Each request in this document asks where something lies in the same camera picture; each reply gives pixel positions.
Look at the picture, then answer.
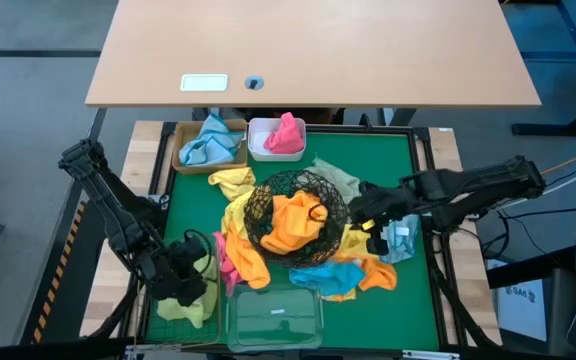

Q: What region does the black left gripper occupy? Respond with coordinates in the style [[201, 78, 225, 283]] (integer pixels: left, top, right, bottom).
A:
[[143, 240, 209, 307]]

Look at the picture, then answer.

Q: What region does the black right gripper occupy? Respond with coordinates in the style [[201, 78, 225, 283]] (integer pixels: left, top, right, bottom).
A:
[[348, 180, 412, 257]]

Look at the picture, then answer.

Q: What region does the lime green microfiber towel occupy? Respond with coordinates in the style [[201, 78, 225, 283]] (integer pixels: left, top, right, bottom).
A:
[[155, 252, 219, 330]]

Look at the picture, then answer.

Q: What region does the yellow microfiber towel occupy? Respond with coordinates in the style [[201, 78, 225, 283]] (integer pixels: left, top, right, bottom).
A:
[[207, 166, 258, 202], [335, 223, 377, 264], [220, 189, 264, 241], [320, 287, 358, 303]]

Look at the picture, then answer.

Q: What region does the pale green microfiber towel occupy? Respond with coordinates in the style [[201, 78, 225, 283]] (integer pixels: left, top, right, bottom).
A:
[[303, 156, 363, 205]]

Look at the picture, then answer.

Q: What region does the light blue microfiber towel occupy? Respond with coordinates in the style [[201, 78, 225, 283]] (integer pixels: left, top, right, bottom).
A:
[[378, 213, 422, 265], [178, 112, 245, 168]]

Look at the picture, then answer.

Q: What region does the turquoise microfiber towel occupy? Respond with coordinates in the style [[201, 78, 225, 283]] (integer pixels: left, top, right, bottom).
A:
[[288, 259, 368, 298]]

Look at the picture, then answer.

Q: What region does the clear plastic container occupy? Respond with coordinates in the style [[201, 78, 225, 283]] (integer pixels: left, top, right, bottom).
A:
[[225, 282, 325, 354]]

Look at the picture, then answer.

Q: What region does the green table mat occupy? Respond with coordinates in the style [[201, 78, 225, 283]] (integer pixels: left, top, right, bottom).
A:
[[145, 130, 441, 351]]

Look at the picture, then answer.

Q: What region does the white plastic bin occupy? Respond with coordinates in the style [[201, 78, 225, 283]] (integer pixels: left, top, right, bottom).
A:
[[246, 116, 308, 163]]

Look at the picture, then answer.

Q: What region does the black stand with hazard stripes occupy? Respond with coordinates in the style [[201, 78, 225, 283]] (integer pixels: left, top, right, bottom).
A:
[[17, 107, 114, 346]]

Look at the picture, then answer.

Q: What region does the tan wooden box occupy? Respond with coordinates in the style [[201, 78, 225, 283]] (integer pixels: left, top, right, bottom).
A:
[[171, 118, 249, 176]]

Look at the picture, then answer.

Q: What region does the beige desk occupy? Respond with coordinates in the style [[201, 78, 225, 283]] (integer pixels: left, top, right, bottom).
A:
[[84, 0, 543, 109]]

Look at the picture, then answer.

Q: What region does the white labelled carton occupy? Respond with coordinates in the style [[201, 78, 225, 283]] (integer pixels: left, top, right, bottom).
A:
[[487, 258, 549, 344]]

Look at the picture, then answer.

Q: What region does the white rectangular desk plate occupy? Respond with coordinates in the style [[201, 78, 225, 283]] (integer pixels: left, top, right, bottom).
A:
[[179, 73, 230, 93]]

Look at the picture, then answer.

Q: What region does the copper rectangular wire basket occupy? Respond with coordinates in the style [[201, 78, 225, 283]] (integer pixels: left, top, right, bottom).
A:
[[135, 233, 223, 349]]

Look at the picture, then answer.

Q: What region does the black cable conduit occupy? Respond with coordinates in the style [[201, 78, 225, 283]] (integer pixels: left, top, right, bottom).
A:
[[430, 234, 499, 350], [87, 272, 142, 341]]

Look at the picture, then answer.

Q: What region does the black round wire basket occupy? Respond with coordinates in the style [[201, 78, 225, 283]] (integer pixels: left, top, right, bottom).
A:
[[243, 169, 352, 270]]

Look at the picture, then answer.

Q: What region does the white metal bracket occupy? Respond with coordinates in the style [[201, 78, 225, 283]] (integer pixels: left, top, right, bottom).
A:
[[401, 349, 462, 360]]

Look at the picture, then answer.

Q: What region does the black desk base frame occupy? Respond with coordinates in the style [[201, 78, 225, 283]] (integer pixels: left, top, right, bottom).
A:
[[511, 0, 576, 139]]

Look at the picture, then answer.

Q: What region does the orange cable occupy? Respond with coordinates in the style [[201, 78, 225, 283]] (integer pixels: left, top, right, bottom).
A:
[[537, 154, 576, 177]]

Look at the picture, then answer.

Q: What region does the white cable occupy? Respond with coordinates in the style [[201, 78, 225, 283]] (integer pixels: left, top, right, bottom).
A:
[[541, 158, 576, 199]]

